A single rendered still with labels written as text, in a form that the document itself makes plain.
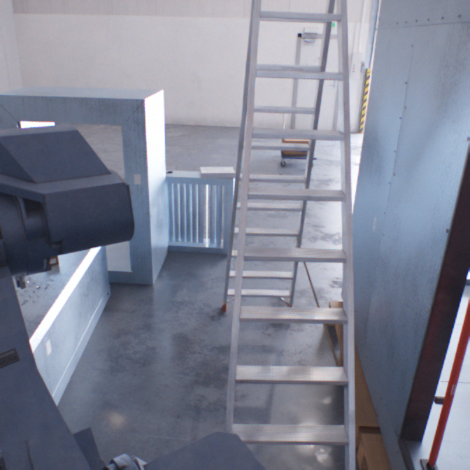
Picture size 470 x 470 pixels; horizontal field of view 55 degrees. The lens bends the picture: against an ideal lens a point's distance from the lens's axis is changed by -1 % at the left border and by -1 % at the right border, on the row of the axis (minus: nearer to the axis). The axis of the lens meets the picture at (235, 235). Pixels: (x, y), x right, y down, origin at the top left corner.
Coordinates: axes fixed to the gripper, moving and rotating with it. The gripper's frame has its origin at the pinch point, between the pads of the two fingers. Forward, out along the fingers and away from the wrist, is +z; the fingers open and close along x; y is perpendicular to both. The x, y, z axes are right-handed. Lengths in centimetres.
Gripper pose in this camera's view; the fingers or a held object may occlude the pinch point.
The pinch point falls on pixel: (20, 284)
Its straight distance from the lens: 267.3
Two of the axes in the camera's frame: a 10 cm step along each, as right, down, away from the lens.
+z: -0.3, 9.2, 4.0
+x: -8.5, -2.3, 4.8
